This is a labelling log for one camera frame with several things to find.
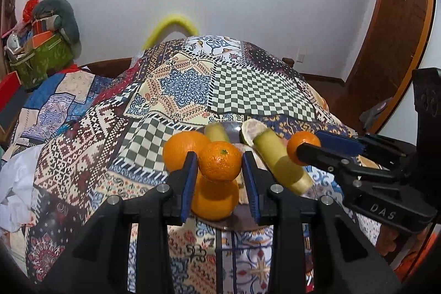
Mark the brown wooden door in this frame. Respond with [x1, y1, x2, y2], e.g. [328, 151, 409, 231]
[333, 0, 435, 133]

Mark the patchwork bed quilt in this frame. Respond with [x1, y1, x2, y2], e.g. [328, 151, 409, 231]
[10, 66, 151, 163]

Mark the large orange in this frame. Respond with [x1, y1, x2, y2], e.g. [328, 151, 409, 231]
[191, 171, 239, 221]

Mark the small tangerine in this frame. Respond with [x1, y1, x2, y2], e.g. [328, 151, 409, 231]
[286, 130, 322, 166]
[198, 141, 242, 182]

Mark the right hand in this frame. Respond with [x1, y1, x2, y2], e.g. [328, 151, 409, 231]
[375, 225, 399, 256]

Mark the red box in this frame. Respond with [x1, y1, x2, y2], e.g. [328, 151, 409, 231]
[0, 71, 22, 110]

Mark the green storage basket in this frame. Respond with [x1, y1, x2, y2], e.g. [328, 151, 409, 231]
[9, 34, 74, 90]

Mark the thick sugarcane piece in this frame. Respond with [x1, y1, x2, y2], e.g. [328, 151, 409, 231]
[253, 128, 314, 195]

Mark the slim sugarcane piece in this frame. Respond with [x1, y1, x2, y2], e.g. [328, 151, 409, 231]
[204, 122, 230, 142]

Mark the dark purple plate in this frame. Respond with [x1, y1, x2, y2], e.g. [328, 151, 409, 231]
[194, 122, 267, 232]

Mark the white crumpled cloth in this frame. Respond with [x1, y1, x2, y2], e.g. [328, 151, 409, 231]
[0, 144, 44, 232]

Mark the patchwork patterned tablecloth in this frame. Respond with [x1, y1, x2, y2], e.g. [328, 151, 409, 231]
[25, 34, 380, 294]

